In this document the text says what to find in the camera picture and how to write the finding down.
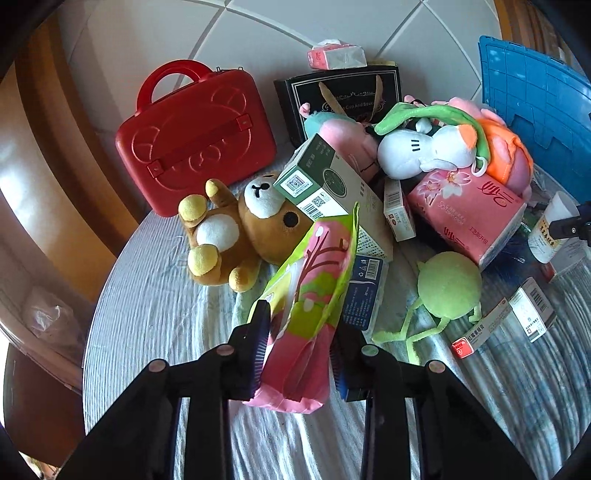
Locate brown bear plush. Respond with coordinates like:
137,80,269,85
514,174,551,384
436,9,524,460
178,170,315,294

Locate light blue striped cloth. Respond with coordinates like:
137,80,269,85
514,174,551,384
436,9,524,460
82,152,591,480

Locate round green plush long legs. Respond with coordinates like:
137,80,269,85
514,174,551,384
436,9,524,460
372,251,483,363

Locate pig plush teal shirt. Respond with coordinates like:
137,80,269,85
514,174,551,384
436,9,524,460
299,104,384,181

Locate small red white box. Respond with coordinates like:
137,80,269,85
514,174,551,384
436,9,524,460
383,178,416,241

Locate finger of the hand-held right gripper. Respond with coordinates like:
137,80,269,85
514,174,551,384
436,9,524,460
551,200,591,241

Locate pink green floral packet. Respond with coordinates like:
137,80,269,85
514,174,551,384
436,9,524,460
242,202,361,413

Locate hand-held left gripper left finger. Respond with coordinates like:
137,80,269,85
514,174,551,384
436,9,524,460
60,300,273,480

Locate pig plush orange dress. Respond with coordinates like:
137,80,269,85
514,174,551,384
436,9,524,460
448,97,534,195

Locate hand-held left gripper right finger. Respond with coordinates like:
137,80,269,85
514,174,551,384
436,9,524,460
329,323,539,480

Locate red white tissue box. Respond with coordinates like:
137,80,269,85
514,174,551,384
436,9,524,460
307,39,368,71

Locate blue white carton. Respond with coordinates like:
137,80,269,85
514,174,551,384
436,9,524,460
342,256,389,330

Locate white barcode box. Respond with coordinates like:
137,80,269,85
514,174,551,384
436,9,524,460
508,277,558,343

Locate red white medicine box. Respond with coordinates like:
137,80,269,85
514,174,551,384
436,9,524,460
450,298,511,360

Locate white bottle yellow label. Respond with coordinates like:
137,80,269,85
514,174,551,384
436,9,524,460
527,191,583,265

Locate pink tissue pack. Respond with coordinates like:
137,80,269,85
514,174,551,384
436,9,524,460
406,167,528,271

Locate white plush green hood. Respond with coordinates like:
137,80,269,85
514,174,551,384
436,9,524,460
374,102,491,180

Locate clear plastic bag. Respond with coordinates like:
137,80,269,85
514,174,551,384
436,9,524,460
21,286,90,352

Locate blue plastic storage crate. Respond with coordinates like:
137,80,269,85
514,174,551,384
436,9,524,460
478,35,591,204

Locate black gift bag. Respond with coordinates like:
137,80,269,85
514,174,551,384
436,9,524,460
273,66,403,144

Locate green white carton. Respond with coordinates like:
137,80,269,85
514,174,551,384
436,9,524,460
272,134,395,261

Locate red toy suitcase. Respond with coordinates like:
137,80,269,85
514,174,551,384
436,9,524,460
115,59,277,217

